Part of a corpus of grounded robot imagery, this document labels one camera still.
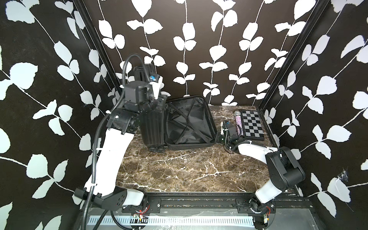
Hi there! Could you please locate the black ribbed hard-shell suitcase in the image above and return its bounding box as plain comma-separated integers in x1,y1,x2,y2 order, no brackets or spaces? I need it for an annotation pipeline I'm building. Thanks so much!
140,95,218,152

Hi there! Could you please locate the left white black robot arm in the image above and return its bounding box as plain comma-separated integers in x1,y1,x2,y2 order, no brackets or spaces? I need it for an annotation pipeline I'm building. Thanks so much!
74,64,167,211

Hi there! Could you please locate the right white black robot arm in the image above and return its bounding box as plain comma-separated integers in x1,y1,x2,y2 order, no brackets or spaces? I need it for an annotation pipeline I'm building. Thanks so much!
217,123,306,214

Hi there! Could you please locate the black white checkered board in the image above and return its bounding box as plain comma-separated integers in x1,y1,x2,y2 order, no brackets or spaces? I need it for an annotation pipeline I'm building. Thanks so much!
241,110,265,141

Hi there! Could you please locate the purple glitter microphone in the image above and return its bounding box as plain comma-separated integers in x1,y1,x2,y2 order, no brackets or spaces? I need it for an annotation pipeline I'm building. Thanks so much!
234,110,243,136

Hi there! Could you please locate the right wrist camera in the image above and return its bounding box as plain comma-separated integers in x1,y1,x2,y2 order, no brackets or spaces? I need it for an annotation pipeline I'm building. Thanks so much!
221,120,238,136

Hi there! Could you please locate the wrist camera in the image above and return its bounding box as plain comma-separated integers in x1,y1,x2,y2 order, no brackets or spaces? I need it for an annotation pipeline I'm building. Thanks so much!
221,120,238,136
150,73,163,100

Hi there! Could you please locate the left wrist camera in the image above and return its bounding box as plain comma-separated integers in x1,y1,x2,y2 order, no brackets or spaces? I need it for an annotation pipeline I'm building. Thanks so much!
150,73,163,100

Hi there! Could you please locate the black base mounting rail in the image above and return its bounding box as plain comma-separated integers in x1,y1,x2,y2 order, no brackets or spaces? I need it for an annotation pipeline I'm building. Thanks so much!
124,191,313,215

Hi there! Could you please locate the white slotted cable duct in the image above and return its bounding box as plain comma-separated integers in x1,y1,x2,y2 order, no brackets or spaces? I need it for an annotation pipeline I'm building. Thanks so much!
86,215,256,228

